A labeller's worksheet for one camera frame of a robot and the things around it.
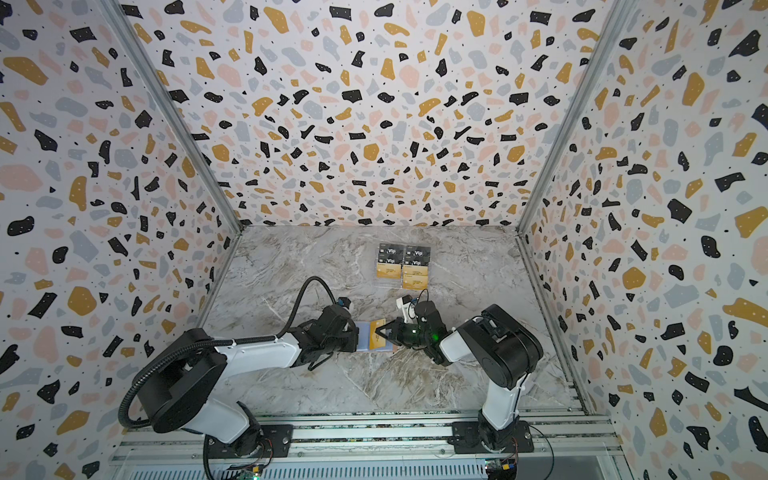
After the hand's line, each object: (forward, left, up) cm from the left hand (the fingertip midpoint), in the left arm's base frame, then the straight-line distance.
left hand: (365, 331), depth 89 cm
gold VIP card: (-3, -3, -1) cm, 4 cm away
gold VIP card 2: (+22, -7, 0) cm, 23 cm away
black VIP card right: (+26, -17, +3) cm, 31 cm away
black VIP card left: (+27, -7, +4) cm, 28 cm away
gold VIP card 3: (+20, -16, -1) cm, 26 cm away
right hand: (0, -3, +3) cm, 4 cm away
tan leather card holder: (-1, 0, -3) cm, 3 cm away
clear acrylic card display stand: (+19, -10, -3) cm, 22 cm away
